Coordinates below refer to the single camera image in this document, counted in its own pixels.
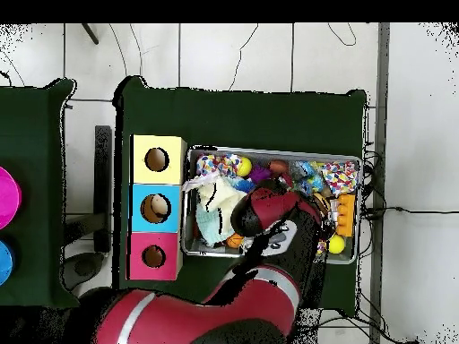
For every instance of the cream waffle cloth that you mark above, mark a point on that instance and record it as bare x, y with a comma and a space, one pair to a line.
222, 200

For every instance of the blue spiky ball with eyes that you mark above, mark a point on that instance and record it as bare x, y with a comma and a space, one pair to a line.
244, 184

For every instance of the mint waffle cloth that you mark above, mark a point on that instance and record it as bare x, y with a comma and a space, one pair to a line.
209, 225

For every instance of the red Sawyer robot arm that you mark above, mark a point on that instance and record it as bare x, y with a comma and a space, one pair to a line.
265, 208

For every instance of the wooden box with three holes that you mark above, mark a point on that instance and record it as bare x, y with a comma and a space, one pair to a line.
172, 175

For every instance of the shallow silver mesh bin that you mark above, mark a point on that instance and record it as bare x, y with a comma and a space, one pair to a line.
187, 247

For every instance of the yellow ball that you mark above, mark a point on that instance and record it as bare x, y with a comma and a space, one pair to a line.
336, 243
244, 166

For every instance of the purple spiky toy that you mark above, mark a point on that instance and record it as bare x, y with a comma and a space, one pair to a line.
259, 173

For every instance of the brown toy football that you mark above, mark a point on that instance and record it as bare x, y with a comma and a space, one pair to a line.
278, 166

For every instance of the beige rounded object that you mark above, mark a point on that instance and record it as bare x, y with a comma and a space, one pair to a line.
159, 206

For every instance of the dark green table cloth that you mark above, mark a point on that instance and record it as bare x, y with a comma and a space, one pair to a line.
244, 118
32, 114

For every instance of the orange studded toy block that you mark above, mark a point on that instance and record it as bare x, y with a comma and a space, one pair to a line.
346, 215

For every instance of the black stand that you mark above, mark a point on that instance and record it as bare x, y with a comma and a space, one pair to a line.
103, 179

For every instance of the grey round floor base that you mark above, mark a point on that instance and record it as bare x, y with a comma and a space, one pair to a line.
84, 267

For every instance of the pink round bowl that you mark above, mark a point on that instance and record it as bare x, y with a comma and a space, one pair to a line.
8, 197

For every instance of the blue round bowl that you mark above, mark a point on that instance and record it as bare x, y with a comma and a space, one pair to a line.
5, 263

